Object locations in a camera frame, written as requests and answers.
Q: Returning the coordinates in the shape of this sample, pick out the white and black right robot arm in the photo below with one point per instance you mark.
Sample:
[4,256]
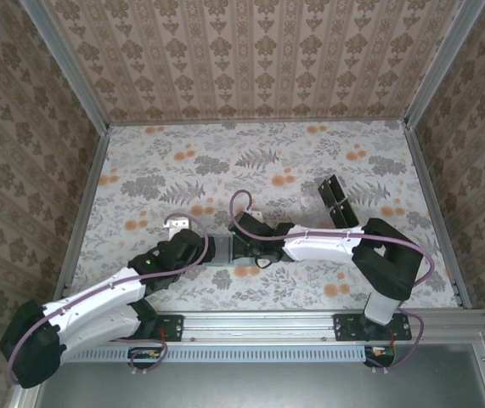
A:
[323,246]

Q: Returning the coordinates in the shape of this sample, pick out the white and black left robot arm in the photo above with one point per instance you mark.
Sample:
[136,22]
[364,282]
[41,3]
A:
[97,293]

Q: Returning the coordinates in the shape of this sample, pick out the clear acrylic card stand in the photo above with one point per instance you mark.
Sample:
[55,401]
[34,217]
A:
[312,204]

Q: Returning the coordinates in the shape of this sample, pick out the black credit card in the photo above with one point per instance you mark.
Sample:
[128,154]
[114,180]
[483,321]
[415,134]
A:
[327,192]
[339,187]
[346,214]

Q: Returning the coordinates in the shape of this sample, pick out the grey metal plate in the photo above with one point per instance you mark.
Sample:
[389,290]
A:
[267,387]

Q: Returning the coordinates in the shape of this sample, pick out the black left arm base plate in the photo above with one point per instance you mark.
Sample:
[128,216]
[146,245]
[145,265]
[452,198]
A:
[174,327]

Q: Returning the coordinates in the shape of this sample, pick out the aluminium mounting rail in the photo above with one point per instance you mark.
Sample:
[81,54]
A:
[259,323]

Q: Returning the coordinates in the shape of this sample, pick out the aluminium table side rail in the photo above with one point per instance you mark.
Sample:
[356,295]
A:
[435,212]
[82,221]

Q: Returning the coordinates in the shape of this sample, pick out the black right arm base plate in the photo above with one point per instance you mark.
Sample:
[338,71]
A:
[346,327]

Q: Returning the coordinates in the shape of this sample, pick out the aluminium frame post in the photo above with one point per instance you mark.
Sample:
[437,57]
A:
[442,64]
[70,64]

